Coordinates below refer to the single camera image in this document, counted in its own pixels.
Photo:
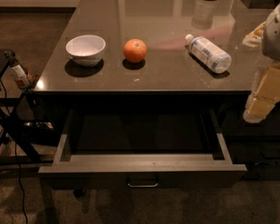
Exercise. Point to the padded gripper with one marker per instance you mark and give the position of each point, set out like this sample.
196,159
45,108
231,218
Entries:
276,36

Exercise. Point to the dark top drawer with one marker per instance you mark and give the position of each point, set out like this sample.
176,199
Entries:
181,150

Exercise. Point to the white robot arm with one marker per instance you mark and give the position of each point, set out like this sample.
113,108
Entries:
267,35

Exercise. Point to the dark drawer cabinet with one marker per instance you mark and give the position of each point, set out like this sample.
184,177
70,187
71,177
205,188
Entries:
256,146

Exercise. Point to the clear plastic water bottle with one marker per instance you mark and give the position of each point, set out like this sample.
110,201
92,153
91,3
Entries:
213,57

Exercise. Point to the orange fruit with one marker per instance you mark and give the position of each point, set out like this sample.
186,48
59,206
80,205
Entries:
135,50

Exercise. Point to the white ceramic bowl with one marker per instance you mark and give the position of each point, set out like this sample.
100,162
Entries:
86,50

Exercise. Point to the red labelled bottle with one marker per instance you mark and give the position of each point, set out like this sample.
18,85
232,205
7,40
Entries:
19,73

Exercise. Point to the black side stand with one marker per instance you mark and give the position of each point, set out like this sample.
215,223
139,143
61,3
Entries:
22,120

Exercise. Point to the metal drawer handle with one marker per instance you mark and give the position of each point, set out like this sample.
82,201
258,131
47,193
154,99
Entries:
142,182

